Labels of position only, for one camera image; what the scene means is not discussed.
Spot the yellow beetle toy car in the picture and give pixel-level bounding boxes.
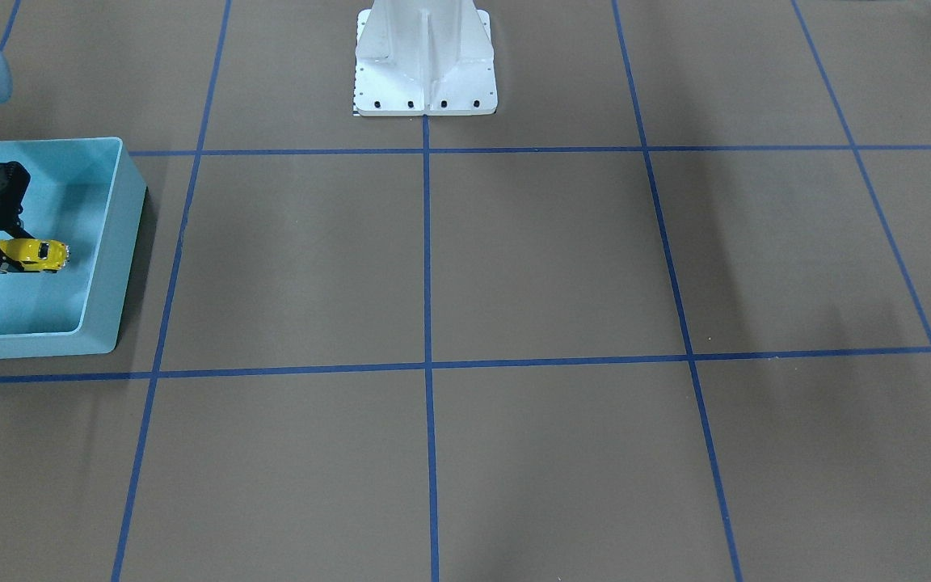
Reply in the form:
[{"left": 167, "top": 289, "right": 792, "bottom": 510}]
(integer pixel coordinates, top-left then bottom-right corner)
[{"left": 0, "top": 238, "right": 70, "bottom": 273}]

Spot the light blue plastic bin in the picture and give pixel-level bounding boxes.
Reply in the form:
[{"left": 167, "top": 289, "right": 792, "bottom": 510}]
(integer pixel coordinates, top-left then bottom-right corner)
[{"left": 0, "top": 137, "right": 145, "bottom": 360}]

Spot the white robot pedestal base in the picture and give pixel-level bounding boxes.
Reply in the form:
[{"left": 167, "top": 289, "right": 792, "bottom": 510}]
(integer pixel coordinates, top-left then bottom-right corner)
[{"left": 352, "top": 1, "right": 499, "bottom": 117}]

